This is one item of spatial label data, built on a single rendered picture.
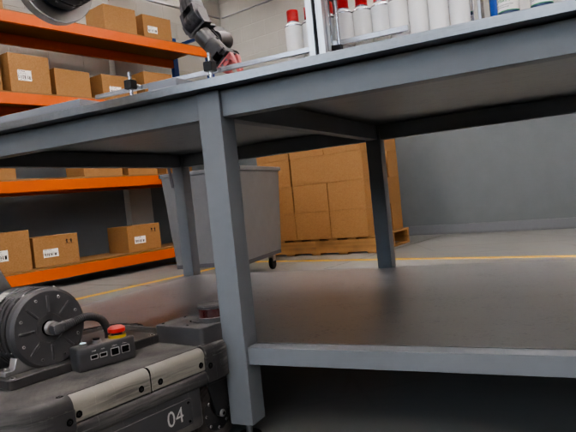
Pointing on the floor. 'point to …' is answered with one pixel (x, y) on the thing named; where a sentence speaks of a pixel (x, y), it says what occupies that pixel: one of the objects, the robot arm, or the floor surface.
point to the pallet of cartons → (333, 200)
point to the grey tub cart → (265, 204)
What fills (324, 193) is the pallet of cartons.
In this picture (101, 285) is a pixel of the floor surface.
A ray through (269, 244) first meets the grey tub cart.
